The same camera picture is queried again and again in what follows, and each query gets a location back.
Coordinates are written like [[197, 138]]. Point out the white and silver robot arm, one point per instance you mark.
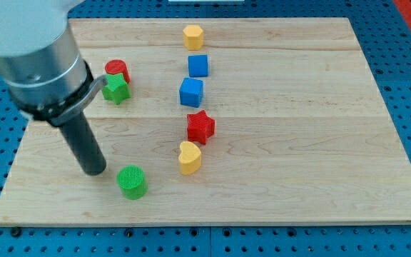
[[40, 61]]

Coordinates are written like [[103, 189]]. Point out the red star block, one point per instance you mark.
[[200, 127]]

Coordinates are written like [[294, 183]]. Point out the green star block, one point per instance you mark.
[[117, 89]]

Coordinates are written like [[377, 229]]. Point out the wooden board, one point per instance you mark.
[[302, 134]]

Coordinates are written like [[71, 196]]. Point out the yellow heart block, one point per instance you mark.
[[190, 158]]

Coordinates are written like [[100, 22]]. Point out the lower blue cube block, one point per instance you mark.
[[191, 92]]

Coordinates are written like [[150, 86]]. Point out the blue cube block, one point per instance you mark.
[[198, 65], [191, 92]]

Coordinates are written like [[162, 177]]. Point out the upper blue cube block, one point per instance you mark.
[[198, 65]]

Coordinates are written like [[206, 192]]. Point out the yellow hexagon block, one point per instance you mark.
[[193, 37]]

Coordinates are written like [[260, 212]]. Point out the green cylinder block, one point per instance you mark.
[[132, 182]]

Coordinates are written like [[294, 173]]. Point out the red cylinder block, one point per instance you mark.
[[117, 66]]

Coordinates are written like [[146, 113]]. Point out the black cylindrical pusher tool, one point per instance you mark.
[[83, 144]]

